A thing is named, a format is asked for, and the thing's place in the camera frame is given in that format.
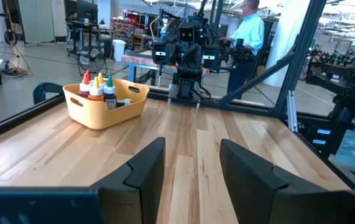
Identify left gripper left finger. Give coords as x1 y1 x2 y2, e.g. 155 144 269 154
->
0 137 167 224

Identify silver frame bracket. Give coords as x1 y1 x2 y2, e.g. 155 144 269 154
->
286 90 298 133

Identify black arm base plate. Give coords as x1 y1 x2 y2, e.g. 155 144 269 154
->
168 86 205 102

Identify floor cable pile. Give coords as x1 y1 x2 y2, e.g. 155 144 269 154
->
0 58 34 78

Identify wooden table blue legs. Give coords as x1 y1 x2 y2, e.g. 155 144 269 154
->
121 54 211 83

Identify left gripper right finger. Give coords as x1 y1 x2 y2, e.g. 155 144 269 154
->
219 139 355 224

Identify white waste bin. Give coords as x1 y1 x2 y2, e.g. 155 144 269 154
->
112 39 127 62

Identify black floor fan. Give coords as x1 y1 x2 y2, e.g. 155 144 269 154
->
77 45 108 77

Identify black arch handle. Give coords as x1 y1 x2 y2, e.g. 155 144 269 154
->
32 82 65 106

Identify red-capped white bottle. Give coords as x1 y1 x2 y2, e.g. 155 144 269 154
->
78 72 91 99

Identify red storage shelf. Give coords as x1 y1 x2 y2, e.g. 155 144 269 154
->
113 18 153 50

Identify orange plastic basket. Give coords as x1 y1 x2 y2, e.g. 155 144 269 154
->
62 78 150 131

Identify yellow-tipped orange food coloring bottle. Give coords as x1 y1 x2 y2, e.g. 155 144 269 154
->
88 77 105 102

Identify black background machinery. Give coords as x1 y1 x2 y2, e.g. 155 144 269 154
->
306 42 355 68

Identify black computer monitor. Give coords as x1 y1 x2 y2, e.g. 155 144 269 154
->
76 0 99 25

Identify black box white labels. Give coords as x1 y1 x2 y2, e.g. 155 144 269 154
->
298 116 349 159

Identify green food coloring bottle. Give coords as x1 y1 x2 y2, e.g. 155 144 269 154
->
103 75 118 111

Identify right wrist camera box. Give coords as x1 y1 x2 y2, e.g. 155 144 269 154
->
178 25 196 44

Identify black office desk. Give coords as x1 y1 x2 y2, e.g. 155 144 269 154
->
66 20 116 58

